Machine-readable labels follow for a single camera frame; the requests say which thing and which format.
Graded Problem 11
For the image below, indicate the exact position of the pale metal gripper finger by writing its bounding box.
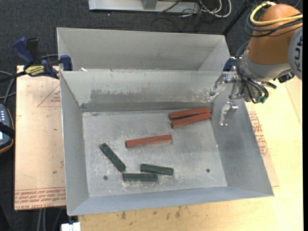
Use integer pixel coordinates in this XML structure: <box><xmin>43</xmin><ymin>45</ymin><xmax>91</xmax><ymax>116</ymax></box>
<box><xmin>209</xmin><ymin>72</ymin><xmax>237</xmax><ymax>97</ymax></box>
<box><xmin>219</xmin><ymin>101</ymin><xmax>239</xmax><ymax>127</ymax></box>

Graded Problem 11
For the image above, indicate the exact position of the grey metal bin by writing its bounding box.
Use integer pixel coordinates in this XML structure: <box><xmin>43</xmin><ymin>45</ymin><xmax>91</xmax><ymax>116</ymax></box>
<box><xmin>56</xmin><ymin>27</ymin><xmax>275</xmax><ymax>217</ymax></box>

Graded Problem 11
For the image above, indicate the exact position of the red-brown flat block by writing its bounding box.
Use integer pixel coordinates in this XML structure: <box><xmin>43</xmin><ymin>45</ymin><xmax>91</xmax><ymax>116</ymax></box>
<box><xmin>170</xmin><ymin>112</ymin><xmax>213</xmax><ymax>129</ymax></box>
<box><xmin>168</xmin><ymin>106</ymin><xmax>211</xmax><ymax>120</ymax></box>
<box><xmin>125</xmin><ymin>134</ymin><xmax>174</xmax><ymax>149</ymax></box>

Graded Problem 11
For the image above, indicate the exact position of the dark green flat block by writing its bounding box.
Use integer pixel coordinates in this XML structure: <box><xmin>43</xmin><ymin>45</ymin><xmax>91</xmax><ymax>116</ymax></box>
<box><xmin>99</xmin><ymin>142</ymin><xmax>127</xmax><ymax>173</ymax></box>
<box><xmin>140</xmin><ymin>163</ymin><xmax>175</xmax><ymax>176</ymax></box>
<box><xmin>122</xmin><ymin>173</ymin><xmax>159</xmax><ymax>183</ymax></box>

